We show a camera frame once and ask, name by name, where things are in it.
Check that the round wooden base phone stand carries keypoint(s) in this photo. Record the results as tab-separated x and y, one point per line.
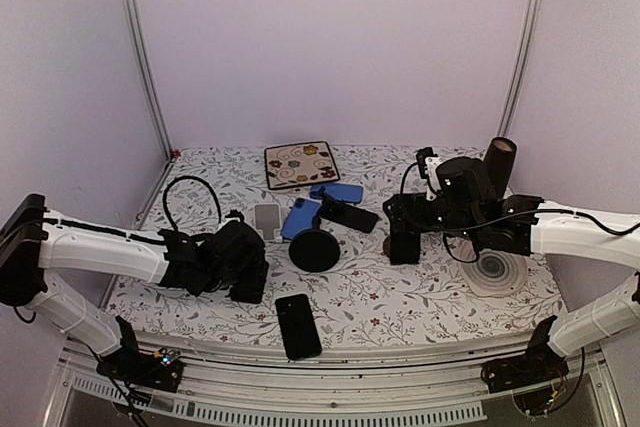
386	247

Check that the blue phone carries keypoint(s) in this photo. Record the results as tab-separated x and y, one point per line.
300	218
347	193

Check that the square floral ceramic plate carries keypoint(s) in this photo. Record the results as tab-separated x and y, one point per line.
299	165

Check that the round swirl ceramic plate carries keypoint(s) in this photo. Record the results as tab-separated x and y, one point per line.
491	273

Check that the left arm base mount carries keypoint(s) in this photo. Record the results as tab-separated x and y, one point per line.
160	370

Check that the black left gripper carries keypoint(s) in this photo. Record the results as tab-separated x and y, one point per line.
255	273

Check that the blue phone far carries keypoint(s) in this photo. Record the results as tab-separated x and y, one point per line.
347	193

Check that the black phone front edge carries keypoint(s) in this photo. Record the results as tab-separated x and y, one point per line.
297	326

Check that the aluminium front rail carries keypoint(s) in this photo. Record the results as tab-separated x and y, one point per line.
227	384

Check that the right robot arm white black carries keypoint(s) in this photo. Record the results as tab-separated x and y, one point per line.
470	204

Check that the blue phone near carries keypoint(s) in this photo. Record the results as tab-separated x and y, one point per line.
300	218

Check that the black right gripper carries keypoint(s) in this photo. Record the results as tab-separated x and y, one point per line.
402	200

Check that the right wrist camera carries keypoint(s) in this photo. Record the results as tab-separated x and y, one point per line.
428	161

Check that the black gooseneck round-base phone stand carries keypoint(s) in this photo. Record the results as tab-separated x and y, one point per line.
316	250

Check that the black phone on gooseneck stand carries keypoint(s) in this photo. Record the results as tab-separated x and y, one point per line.
349	216

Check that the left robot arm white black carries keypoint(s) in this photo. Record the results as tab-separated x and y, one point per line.
36	243

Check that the aluminium frame post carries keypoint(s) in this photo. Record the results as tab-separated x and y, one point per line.
531	15
134	23

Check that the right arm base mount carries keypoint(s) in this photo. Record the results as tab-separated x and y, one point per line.
537	364

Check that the right aluminium frame post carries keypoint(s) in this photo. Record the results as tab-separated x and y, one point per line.
531	15

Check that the black wedge phone stand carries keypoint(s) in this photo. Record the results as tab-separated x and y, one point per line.
251	284

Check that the dark brown cylinder cup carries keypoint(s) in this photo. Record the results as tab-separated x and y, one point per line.
498	161

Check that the left aluminium frame post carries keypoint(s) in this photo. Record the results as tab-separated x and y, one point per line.
134	23

